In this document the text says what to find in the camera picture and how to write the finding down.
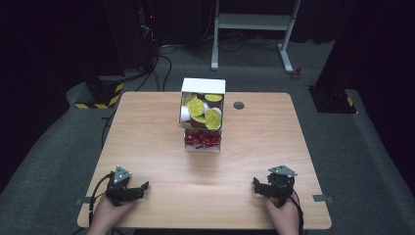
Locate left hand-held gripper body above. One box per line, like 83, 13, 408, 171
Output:
105, 164, 135, 208

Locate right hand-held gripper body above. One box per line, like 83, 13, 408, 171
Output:
266, 164, 299, 209

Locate grey tape strip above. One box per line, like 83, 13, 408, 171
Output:
74, 196, 94, 206
312, 194, 335, 204

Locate red snack packet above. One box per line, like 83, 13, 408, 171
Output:
183, 128, 223, 154

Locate pile of red packets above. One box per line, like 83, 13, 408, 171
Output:
184, 129, 222, 150

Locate pile of yellow-lidded cups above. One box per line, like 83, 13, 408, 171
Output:
180, 92, 224, 131

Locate yellow-black striped stand base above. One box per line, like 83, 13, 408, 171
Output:
74, 75, 125, 110

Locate black stand base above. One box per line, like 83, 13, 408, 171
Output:
307, 85, 358, 115

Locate white box of cups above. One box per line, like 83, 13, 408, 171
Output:
178, 77, 227, 131

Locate dark equipment rack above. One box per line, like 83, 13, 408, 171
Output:
135, 0, 162, 71

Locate white metal stand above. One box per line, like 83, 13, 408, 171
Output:
210, 0, 302, 74

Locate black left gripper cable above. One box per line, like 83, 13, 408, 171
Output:
87, 172, 115, 227

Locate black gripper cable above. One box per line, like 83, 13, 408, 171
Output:
291, 189, 305, 235
87, 172, 115, 227

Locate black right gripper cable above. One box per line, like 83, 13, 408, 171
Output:
291, 189, 305, 235

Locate black floor cables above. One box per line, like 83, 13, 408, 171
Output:
101, 38, 184, 148

